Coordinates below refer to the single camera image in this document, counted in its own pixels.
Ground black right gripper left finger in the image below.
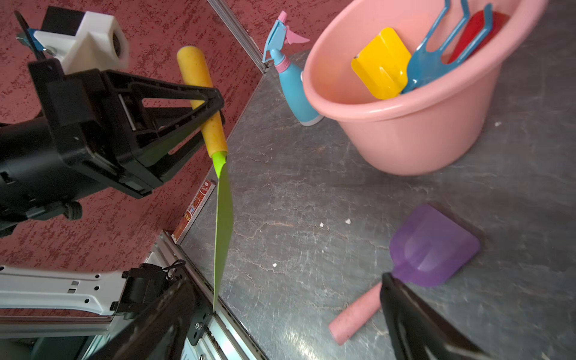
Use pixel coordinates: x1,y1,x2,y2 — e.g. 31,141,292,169
91,280,195,359

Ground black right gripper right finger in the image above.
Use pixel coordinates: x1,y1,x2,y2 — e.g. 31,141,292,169
379,272,490,359

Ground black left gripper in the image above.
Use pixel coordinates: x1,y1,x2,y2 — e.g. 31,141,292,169
1,58,224,236

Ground green toy trowel yellow handle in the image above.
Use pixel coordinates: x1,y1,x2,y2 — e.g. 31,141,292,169
176,45,235,312

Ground purple toy shovel pink handle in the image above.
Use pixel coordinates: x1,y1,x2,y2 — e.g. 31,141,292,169
328,204,481,346

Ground blue pink spray bottle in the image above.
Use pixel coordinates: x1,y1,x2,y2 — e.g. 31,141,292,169
262,11,323,127

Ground yellow toy shovel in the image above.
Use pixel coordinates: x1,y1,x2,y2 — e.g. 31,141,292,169
351,27,412,100

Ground blue toy rake yellow handle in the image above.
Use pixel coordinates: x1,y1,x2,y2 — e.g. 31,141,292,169
401,0,494,95

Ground red toy shovel wooden handle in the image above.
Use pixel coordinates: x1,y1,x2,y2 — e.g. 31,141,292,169
448,10,510,64

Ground small red card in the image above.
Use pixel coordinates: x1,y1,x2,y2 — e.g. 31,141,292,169
171,180,216,244

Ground pink plastic bucket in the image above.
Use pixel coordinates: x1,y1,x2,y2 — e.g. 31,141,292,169
303,1,547,176

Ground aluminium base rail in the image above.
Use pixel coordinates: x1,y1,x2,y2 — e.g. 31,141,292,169
1,232,266,359

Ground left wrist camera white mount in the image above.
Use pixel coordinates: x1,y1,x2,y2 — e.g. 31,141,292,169
15,6,130,74

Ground left aluminium corner post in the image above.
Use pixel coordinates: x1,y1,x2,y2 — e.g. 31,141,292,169
208,0,269,74

